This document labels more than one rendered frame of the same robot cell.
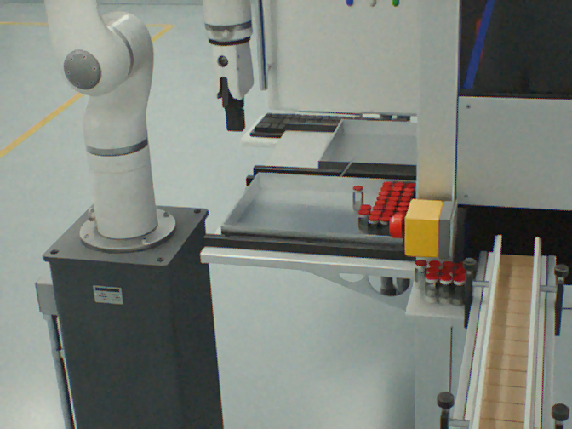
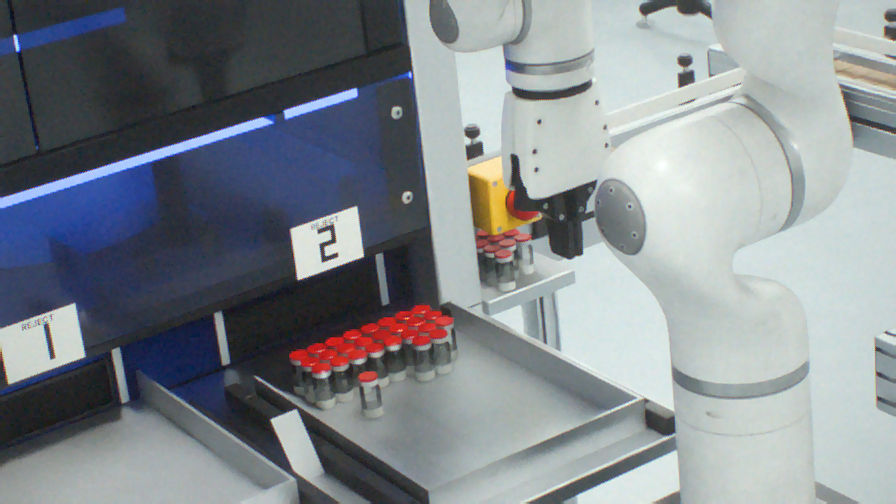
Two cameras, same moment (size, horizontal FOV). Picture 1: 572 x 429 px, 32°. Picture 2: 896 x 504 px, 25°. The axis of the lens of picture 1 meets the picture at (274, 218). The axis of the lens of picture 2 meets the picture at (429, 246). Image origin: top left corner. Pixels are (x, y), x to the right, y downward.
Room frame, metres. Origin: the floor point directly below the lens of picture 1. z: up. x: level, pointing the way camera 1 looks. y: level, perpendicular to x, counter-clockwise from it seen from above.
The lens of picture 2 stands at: (3.15, 1.17, 1.84)
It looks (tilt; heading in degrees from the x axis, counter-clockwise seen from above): 22 degrees down; 223
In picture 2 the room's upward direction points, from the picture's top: 7 degrees counter-clockwise
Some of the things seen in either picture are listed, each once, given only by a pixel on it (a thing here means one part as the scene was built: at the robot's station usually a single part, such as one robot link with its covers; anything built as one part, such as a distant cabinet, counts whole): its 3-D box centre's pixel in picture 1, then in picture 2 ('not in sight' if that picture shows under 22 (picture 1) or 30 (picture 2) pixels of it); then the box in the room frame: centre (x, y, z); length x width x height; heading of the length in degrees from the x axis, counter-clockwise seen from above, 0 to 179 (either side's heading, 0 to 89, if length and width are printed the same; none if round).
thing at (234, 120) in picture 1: (232, 116); (578, 216); (1.73, 0.07, 1.12); 0.03 x 0.03 x 0.07; 74
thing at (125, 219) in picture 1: (122, 188); (745, 459); (1.81, 0.29, 0.95); 0.19 x 0.19 x 0.18
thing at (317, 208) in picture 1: (324, 210); (443, 401); (1.78, -0.10, 0.90); 0.34 x 0.26 x 0.04; 74
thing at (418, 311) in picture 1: (452, 301); (498, 276); (1.45, -0.29, 0.87); 0.14 x 0.13 x 0.02; 74
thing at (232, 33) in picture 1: (228, 29); (552, 65); (1.75, 0.06, 1.27); 0.09 x 0.08 x 0.03; 164
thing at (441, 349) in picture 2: (363, 222); (440, 352); (1.70, -0.17, 0.90); 0.02 x 0.02 x 0.05
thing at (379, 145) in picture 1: (405, 149); (100, 481); (2.07, -0.30, 0.90); 0.34 x 0.26 x 0.04; 74
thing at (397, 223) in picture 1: (401, 226); (522, 201); (1.49, -0.21, 0.99); 0.04 x 0.04 x 0.04; 74
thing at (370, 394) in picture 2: (357, 198); (370, 396); (1.81, -0.17, 0.90); 0.02 x 0.02 x 0.04
